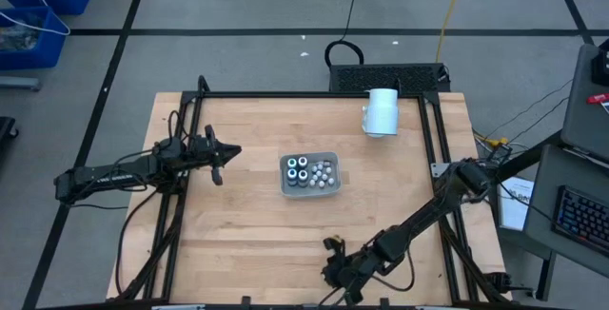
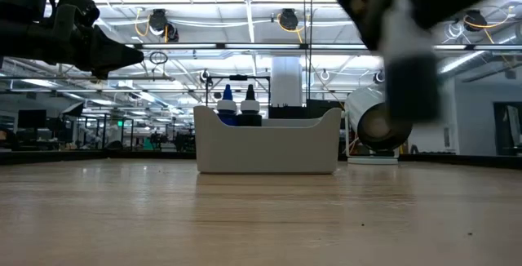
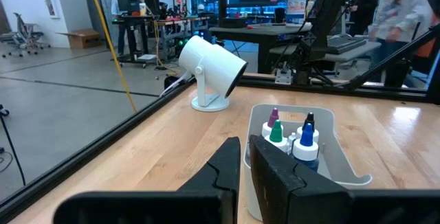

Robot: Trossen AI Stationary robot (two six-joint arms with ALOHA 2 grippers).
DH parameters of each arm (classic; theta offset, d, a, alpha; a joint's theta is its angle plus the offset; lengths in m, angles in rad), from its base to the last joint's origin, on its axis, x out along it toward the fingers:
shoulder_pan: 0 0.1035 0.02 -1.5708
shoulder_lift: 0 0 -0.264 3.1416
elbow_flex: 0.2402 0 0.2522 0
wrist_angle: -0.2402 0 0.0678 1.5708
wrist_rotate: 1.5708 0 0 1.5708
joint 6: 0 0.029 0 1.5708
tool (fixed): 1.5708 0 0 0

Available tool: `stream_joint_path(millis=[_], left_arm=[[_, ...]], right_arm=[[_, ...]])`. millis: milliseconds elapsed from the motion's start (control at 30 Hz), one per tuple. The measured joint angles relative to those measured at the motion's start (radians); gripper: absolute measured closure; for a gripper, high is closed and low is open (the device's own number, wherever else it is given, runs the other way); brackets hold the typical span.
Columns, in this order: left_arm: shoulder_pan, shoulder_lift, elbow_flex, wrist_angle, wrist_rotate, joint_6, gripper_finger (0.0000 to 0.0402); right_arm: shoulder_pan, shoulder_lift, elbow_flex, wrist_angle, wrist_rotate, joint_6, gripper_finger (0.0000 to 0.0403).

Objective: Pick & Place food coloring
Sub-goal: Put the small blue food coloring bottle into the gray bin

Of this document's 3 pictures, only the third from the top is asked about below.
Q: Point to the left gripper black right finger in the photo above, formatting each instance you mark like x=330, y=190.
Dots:
x=309, y=203

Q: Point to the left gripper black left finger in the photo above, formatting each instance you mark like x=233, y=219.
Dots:
x=144, y=210

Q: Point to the large blue-capped colouring bottle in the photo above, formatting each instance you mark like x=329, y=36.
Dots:
x=306, y=148

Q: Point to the small white-capped dropper bottle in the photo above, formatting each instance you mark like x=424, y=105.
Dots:
x=292, y=138

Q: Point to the large green-capped colouring bottle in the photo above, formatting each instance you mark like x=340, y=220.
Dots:
x=276, y=133

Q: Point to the large black-capped colouring bottle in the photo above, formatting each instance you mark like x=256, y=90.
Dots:
x=309, y=121

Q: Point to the large purple-capped colouring bottle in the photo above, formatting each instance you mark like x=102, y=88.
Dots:
x=273, y=119

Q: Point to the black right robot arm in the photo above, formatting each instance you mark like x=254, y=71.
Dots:
x=330, y=11

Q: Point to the gray keyboard shelf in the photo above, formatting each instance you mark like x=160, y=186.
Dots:
x=350, y=56

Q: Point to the black cylindrical bin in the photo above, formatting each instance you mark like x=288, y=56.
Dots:
x=397, y=73

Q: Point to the white cup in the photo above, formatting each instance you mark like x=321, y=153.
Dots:
x=213, y=66

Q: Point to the black keyboard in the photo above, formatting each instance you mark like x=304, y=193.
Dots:
x=343, y=43

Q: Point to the dark gray desk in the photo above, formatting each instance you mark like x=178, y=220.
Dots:
x=261, y=33

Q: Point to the cardboard box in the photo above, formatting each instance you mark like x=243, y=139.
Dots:
x=82, y=38

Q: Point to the red marker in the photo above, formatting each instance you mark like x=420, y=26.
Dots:
x=250, y=27

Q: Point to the cluttered workbench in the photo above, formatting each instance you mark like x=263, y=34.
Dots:
x=182, y=21

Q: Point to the white wipes canister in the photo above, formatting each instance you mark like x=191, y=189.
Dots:
x=297, y=4

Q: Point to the person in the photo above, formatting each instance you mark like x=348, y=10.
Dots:
x=366, y=4
x=402, y=18

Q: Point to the gray office chair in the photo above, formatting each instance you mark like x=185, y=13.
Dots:
x=24, y=31

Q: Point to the black aluminium table frame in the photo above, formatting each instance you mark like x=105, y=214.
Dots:
x=103, y=142

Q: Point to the silver base bracket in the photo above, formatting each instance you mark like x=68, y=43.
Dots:
x=283, y=77

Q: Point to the framed wall picture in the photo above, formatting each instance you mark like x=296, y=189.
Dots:
x=51, y=5

